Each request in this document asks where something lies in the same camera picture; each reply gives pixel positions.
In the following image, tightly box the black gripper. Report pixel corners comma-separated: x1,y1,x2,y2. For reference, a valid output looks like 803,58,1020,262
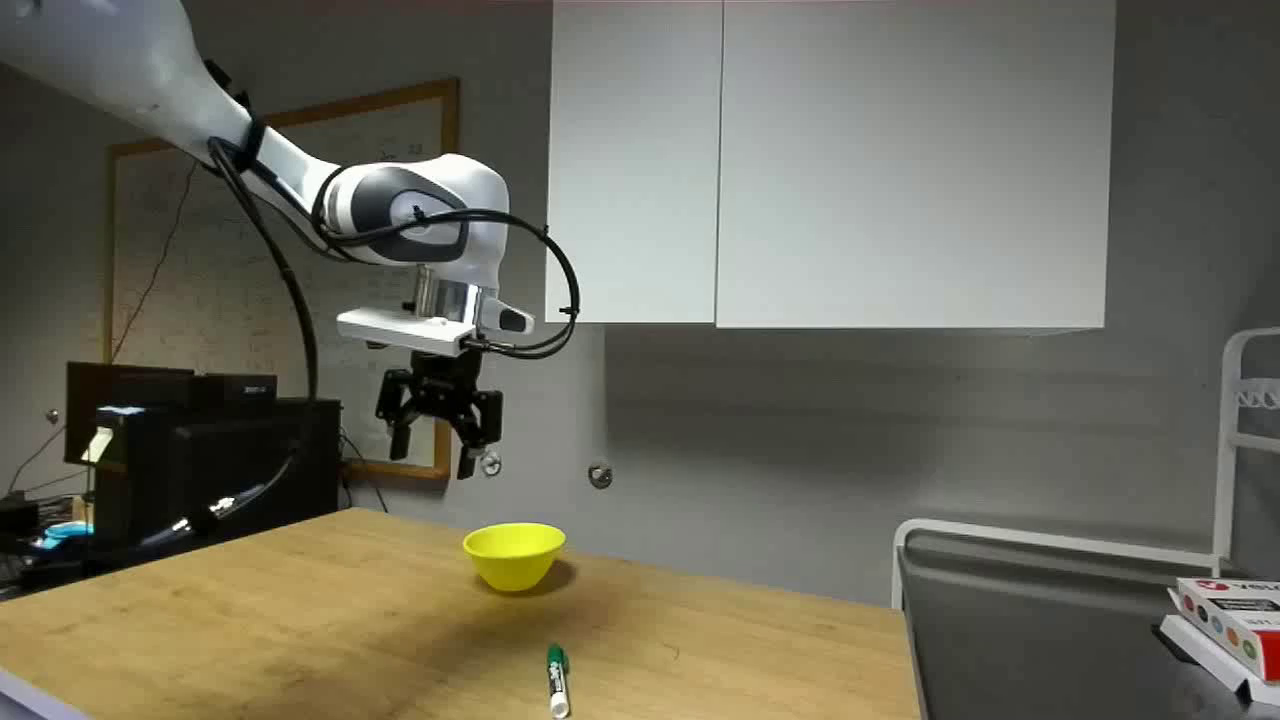
378,353,504,479

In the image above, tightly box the green capped white pen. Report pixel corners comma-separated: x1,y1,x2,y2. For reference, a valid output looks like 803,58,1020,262
544,643,572,720

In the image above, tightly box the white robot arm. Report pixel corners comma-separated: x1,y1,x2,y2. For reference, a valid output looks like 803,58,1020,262
0,0,534,367

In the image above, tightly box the yellow bowl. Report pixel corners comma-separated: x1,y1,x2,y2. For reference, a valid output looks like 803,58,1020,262
462,519,567,592

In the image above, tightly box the black equipment box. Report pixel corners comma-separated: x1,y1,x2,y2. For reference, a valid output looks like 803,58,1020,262
66,362,340,549

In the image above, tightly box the blue object on desk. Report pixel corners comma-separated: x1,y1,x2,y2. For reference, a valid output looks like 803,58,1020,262
34,519,95,551

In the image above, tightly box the red white box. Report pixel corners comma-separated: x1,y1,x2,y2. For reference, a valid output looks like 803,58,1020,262
1161,576,1280,707

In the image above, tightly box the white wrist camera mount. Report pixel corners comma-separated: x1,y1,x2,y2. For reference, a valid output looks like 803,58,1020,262
337,281,534,362

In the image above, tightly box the round wall knob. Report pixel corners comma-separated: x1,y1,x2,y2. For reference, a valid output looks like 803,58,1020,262
587,466,613,487

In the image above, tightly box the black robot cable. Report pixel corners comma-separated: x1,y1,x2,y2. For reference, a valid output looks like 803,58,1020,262
138,58,583,557

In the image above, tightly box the white wall cabinet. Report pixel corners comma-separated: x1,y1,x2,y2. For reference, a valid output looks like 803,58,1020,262
544,0,1121,332

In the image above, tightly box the white metal cart frame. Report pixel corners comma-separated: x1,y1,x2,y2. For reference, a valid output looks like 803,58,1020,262
890,326,1280,616

